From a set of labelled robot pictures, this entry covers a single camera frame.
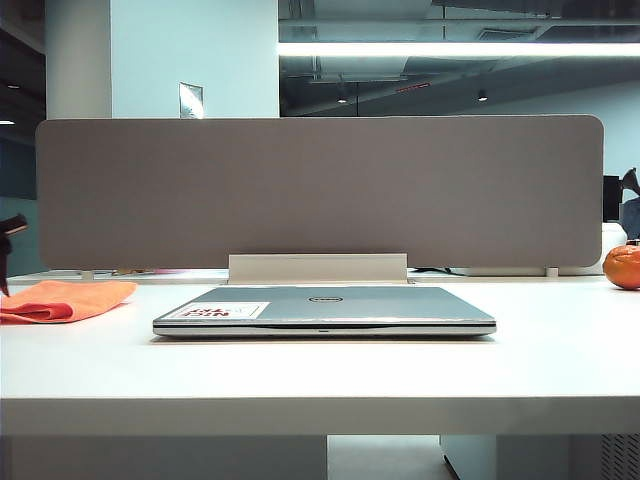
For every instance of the black computer monitor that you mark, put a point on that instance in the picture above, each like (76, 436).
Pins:
(611, 200)

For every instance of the dark seated person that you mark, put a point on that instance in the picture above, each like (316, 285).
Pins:
(632, 210)

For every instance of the white partition bracket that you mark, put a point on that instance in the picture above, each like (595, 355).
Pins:
(552, 272)
(88, 274)

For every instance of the orange microfibre rag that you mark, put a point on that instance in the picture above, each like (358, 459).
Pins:
(75, 297)

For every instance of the grey fabric desk partition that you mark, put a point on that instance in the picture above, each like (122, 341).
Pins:
(320, 190)

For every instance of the orange round fruit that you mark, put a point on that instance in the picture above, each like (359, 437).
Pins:
(624, 267)

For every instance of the long white ceiling light strip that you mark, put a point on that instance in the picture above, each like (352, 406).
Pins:
(450, 49)

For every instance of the framed poster on pillar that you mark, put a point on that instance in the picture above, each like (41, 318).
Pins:
(191, 101)

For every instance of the white Nice Try sticker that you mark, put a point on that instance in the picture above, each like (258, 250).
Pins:
(225, 311)

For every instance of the red ceiling sign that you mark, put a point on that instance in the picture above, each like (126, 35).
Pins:
(414, 87)

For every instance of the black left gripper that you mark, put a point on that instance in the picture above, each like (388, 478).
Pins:
(12, 225)

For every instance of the silver Dell laptop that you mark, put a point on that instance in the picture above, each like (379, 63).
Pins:
(400, 305)

